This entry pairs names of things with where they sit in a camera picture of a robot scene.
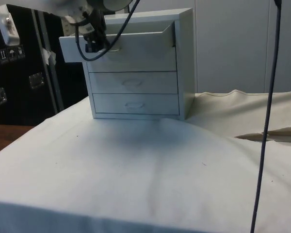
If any black cabinet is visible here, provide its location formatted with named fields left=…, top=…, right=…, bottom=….
left=0, top=3, right=88, bottom=126

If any black cable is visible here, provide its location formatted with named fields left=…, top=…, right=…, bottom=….
left=74, top=0, right=142, bottom=61
left=250, top=0, right=283, bottom=233

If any pale grey locker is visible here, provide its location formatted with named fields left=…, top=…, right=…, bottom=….
left=128, top=0, right=291, bottom=94

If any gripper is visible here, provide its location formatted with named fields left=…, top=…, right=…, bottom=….
left=84, top=9, right=108, bottom=42

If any white chest of drawers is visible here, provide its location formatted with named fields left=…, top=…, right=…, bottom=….
left=83, top=7, right=194, bottom=121

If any white drawer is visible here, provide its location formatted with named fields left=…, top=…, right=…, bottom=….
left=59, top=19, right=178, bottom=63

